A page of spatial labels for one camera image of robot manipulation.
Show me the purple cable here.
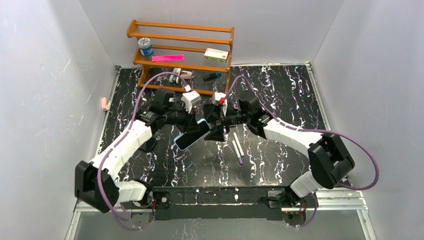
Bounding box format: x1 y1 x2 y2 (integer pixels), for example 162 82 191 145
225 74 380 229
97 71 191 231

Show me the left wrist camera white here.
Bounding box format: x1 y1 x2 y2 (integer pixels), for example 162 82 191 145
181 90 201 113

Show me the blue white round jar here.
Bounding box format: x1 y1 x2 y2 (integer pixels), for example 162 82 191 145
137 37 154 57

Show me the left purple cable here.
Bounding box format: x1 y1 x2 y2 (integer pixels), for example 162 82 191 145
97 71 191 231

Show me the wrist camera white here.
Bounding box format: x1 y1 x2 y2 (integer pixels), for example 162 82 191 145
181 90 201 113
211 92 227 106

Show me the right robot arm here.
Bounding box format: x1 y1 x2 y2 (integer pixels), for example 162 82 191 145
202 99 355 206

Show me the white purple marker right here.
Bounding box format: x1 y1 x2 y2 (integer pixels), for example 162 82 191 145
233 132 244 157

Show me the aluminium front rail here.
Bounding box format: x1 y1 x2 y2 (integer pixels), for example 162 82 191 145
74 187 369 213

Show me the black smartphone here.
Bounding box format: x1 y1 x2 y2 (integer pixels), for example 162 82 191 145
140 137 157 153

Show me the pink flat strip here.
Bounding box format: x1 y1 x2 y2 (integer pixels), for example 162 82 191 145
151 54 185 62

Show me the teal white stapler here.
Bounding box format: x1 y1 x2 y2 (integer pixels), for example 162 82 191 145
168 67 182 84

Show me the pink small stapler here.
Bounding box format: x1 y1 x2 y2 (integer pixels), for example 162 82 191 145
180 70 193 80

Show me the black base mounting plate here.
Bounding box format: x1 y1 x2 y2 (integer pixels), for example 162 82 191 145
120 187 319 221

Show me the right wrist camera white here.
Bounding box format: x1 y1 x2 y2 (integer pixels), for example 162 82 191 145
211 92 227 106

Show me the white purple marker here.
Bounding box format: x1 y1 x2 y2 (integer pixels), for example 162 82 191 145
231 140 244 166
233 132 244 157

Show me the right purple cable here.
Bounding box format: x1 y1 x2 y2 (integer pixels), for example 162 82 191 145
225 74 380 229

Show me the blue phone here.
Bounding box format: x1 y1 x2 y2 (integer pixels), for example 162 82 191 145
174 118 211 151

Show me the orange wooden shelf rack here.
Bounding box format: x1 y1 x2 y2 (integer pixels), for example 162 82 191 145
126 19 235 92

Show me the black phone case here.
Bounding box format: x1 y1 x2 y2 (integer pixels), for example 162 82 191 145
202 103 221 124

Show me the pink wall clip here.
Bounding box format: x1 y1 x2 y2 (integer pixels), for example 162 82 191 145
101 97 111 111

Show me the black marker blue cap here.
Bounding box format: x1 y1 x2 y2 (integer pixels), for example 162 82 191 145
202 72 222 82

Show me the white red cardboard box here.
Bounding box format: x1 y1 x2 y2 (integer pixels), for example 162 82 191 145
203 48 229 64

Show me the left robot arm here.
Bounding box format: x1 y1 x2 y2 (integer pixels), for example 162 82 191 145
74 88 201 213

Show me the white purple marker left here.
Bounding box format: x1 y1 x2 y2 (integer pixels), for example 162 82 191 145
231 140 244 166

